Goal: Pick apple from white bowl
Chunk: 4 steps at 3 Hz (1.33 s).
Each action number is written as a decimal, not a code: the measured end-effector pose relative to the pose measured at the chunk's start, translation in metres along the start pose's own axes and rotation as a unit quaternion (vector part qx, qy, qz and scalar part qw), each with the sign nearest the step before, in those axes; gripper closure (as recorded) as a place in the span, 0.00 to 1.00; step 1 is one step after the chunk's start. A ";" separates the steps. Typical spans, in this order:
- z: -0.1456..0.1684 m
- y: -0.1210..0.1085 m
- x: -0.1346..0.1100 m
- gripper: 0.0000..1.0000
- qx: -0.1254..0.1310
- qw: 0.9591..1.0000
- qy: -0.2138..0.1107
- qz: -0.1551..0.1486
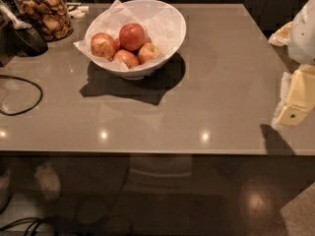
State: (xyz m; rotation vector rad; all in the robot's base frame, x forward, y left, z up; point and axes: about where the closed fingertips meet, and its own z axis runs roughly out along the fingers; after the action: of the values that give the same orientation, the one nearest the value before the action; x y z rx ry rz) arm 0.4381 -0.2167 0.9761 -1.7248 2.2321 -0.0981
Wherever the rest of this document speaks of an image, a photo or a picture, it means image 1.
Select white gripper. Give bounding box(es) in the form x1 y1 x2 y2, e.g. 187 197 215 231
268 0 315 128

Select glass jar of dried chips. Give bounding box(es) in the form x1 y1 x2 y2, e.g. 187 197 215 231
14 0 73 41

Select black cable on table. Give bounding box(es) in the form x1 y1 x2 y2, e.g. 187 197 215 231
0 75 44 117

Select white paper liner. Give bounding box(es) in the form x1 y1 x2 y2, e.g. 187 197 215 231
73 0 187 72

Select white bowl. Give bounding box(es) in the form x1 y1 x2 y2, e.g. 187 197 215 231
84 0 187 81

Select black appliance with silver handle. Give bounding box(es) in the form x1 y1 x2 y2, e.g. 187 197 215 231
0 0 48 67

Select small white items behind jar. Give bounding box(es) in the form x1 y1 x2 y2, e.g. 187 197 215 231
67 4 90 19

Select black cables on floor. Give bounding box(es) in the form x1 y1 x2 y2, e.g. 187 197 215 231
0 216 55 236

